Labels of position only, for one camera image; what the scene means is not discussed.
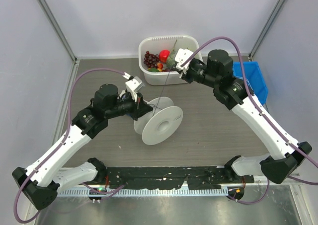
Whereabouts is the thin dark purple cable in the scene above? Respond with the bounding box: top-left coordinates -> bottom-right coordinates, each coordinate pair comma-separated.
149,68 -> 172,116

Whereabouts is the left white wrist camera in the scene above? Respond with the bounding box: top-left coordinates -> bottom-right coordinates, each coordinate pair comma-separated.
123,72 -> 145,102

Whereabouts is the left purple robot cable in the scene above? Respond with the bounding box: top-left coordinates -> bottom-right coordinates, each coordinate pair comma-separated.
12,68 -> 130,223

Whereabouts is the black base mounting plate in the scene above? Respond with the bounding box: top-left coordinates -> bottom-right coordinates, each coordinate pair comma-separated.
77,165 -> 255,190

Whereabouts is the orange peach fruit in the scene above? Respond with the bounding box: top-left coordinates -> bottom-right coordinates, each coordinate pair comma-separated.
157,63 -> 163,70

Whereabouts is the white slotted cable duct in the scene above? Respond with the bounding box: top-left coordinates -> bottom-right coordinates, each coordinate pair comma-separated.
58,186 -> 228,197

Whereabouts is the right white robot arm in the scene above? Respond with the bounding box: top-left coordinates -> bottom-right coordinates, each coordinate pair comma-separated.
174,49 -> 312,184

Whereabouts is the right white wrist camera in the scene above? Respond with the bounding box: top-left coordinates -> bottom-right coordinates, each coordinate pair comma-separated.
174,49 -> 194,74

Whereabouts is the white perforated filament spool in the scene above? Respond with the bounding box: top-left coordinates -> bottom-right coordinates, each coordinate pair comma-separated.
134,97 -> 183,146

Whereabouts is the blue plastic storage bin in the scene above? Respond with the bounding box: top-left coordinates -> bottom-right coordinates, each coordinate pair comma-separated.
243,62 -> 268,105

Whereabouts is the red pomegranate fruit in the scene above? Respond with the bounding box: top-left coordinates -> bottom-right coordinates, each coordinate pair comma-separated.
159,50 -> 170,63

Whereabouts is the dark red grape bunch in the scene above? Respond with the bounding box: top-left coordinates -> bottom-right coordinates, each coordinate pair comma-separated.
162,68 -> 176,72

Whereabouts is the green melon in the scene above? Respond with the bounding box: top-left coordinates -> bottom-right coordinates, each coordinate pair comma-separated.
165,50 -> 177,69

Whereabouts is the white plastic fruit basket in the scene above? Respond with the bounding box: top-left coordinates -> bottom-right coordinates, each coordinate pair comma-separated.
138,35 -> 199,85

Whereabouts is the green lime fruit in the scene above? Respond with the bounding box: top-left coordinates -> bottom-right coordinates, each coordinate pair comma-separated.
148,68 -> 159,73

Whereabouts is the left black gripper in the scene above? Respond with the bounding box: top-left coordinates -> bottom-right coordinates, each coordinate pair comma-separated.
106,91 -> 154,121

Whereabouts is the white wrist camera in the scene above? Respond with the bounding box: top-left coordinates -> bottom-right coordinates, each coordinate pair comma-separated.
174,49 -> 194,74
123,72 -> 145,102

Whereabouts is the white cable in bin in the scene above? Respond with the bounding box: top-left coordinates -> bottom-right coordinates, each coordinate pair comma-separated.
244,76 -> 255,94

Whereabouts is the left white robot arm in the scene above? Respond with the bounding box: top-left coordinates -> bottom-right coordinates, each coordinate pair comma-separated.
12,79 -> 153,210

